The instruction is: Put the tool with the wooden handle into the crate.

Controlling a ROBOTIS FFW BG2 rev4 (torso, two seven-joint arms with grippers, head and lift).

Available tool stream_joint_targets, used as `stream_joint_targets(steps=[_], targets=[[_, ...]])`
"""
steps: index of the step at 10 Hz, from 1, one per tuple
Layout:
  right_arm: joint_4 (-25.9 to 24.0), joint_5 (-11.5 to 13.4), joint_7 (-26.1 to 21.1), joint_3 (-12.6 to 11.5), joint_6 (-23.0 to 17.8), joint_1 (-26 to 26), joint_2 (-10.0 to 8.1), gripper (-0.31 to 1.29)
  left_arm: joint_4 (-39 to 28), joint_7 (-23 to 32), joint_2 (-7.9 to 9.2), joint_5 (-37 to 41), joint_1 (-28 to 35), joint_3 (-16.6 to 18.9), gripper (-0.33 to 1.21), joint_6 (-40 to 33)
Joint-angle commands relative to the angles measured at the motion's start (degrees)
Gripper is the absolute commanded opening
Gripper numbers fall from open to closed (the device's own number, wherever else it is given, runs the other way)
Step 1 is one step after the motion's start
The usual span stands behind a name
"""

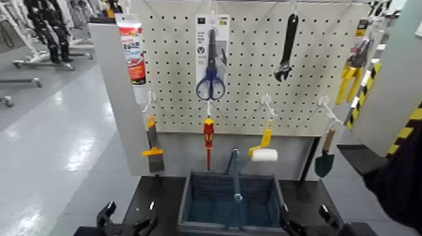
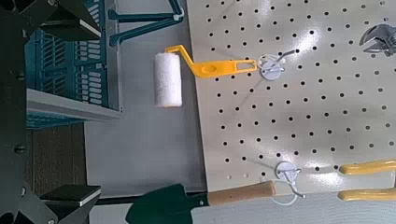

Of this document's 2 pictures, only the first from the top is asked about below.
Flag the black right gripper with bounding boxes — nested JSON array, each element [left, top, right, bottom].
[[280, 202, 378, 236]]

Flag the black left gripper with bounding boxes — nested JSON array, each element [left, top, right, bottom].
[[73, 201, 159, 236]]

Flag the green trowel with wooden handle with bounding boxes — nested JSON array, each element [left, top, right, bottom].
[[314, 127, 338, 179]]

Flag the blue grey plastic crate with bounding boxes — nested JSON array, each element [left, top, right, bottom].
[[177, 170, 291, 236]]

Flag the orange grey paintbrush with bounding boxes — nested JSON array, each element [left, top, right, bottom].
[[141, 115, 166, 174]]

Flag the red yellow screwdriver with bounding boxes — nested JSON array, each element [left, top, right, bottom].
[[203, 117, 215, 171]]

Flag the grey back panel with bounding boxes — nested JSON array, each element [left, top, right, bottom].
[[88, 22, 322, 181]]

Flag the beige perforated pegboard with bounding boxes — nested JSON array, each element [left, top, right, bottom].
[[130, 0, 372, 137]]

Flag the red white sealant tube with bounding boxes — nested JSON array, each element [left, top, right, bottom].
[[115, 13, 149, 106]]

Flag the grey pillar with hazard tape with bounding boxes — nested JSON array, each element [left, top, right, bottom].
[[346, 0, 422, 158]]

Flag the grey wheeled stand base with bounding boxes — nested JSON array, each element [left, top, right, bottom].
[[12, 49, 95, 72]]

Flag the yellow pliers package card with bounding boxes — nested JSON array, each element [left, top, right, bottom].
[[354, 18, 372, 42]]

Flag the black robot on stand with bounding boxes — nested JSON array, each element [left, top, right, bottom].
[[23, 0, 75, 65]]

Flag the yellow handled paint roller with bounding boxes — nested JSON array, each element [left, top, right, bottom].
[[247, 127, 279, 162]]

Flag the blue crate carry handle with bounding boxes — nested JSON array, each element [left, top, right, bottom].
[[224, 148, 245, 232]]

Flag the yellow handled pliers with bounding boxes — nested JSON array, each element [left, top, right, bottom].
[[335, 38, 372, 105]]

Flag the black handled adjustable wrench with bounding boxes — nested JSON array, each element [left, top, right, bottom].
[[273, 13, 300, 82]]

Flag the blue handled scissors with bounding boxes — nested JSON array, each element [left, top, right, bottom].
[[195, 28, 227, 101]]

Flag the white robot frame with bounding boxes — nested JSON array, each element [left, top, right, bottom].
[[0, 0, 43, 63]]

